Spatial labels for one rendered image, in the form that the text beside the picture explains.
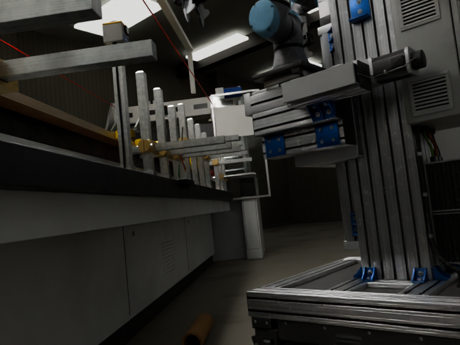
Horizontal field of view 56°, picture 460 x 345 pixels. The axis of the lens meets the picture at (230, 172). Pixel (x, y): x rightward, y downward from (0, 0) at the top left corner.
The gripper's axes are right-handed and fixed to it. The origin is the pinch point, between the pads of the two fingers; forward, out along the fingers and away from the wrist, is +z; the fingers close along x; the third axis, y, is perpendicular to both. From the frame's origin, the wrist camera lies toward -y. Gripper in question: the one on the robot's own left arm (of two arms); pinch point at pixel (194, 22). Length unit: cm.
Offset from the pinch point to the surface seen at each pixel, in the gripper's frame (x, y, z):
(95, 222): -60, 13, 77
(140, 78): -16.5, -17.0, 21.5
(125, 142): -38, -2, 51
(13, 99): -78, 8, 44
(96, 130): -36, -21, 43
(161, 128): 4.1, -31.1, 37.8
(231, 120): 219, -166, -14
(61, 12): -100, 74, 53
